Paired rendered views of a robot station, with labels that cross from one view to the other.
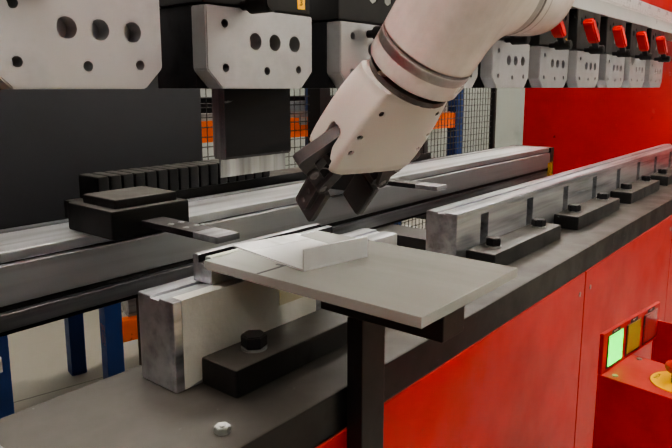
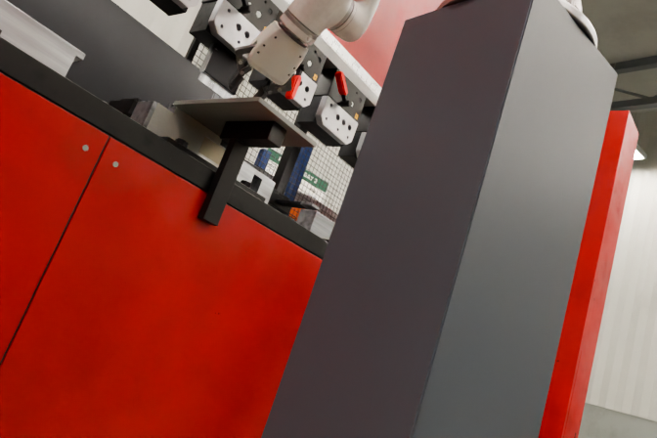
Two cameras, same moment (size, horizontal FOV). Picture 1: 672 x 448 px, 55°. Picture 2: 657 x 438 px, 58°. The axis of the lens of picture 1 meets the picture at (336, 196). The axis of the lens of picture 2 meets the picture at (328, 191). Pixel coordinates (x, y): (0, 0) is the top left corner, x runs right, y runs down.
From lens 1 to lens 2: 0.85 m
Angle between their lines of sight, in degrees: 26
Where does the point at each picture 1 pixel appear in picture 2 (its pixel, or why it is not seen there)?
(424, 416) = (249, 244)
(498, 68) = not seen: hidden behind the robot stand
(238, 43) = (231, 21)
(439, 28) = (304, 3)
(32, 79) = not seen: outside the picture
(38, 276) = not seen: hidden behind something
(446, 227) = (308, 218)
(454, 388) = (273, 253)
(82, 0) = not seen: outside the picture
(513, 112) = not seen: hidden behind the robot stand
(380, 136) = (273, 50)
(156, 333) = (138, 116)
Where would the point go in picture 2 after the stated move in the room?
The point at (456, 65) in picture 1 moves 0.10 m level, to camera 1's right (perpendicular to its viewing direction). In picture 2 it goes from (308, 21) to (356, 37)
